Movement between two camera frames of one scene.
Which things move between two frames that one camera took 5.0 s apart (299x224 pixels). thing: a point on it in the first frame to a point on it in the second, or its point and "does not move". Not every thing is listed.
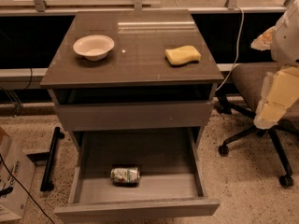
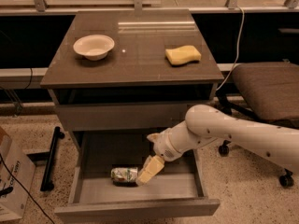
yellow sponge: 181,55 does not move
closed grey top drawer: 192,115 does not move
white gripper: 286,37 to 164,147
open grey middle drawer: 172,179 does not move
